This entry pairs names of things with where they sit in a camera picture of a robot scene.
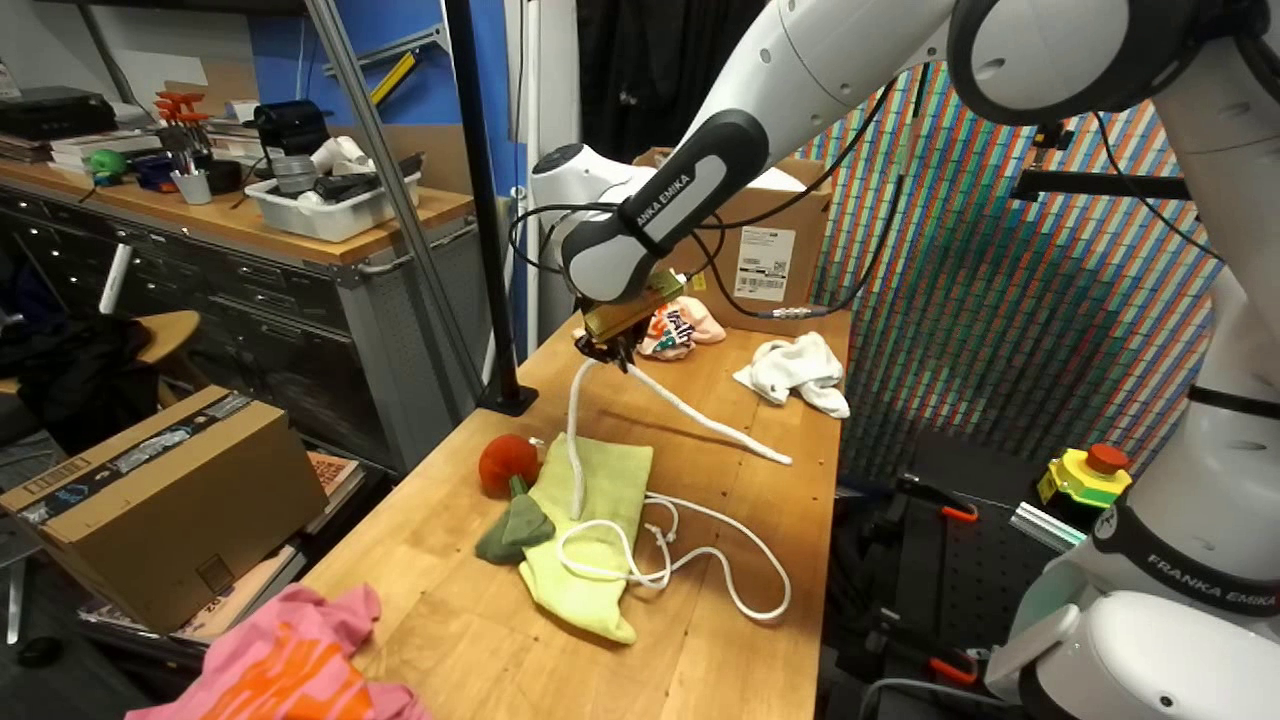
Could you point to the yellow red emergency button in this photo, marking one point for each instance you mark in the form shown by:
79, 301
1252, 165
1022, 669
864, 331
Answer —
1089, 476

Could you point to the dark green sock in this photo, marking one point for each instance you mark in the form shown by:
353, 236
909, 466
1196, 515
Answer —
516, 528

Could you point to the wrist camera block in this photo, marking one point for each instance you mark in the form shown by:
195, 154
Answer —
633, 306

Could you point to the grey towel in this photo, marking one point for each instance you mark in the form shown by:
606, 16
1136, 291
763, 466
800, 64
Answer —
806, 368

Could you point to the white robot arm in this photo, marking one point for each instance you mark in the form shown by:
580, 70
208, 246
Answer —
1205, 64

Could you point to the grey metal cabinet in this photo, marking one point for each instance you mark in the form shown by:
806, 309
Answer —
336, 335

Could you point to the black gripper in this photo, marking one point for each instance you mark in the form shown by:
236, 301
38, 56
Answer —
613, 350

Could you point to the pink orange cloth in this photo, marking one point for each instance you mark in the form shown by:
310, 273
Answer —
292, 663

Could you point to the yellow-green cloth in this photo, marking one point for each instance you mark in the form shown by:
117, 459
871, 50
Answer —
593, 496

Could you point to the white plastic bin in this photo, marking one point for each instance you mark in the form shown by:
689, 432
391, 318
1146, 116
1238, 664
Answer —
322, 203

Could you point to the black camera pole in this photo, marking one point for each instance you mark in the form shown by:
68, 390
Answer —
502, 394

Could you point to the red plush ball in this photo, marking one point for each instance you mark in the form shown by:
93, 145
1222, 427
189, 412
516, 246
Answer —
511, 461

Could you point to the cardboard box on table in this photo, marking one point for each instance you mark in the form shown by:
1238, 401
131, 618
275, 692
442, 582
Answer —
769, 249

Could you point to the cardboard box on floor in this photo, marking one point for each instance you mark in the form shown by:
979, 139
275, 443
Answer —
175, 510

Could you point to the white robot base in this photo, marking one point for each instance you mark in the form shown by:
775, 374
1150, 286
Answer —
1168, 607

